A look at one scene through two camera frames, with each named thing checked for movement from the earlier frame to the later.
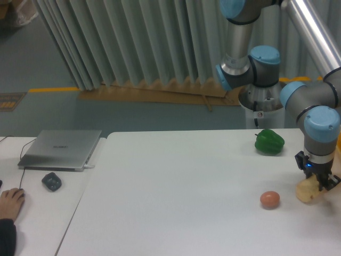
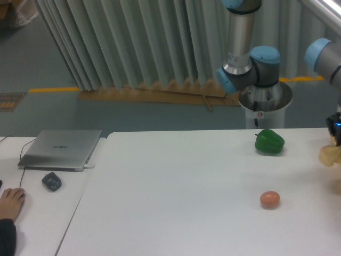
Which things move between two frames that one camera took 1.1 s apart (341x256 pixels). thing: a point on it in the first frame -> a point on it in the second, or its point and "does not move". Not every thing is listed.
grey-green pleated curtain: [98, 42] does not move
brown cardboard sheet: [201, 92] does not move
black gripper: [322, 170] -> [334, 124]
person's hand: [11, 200] does not move
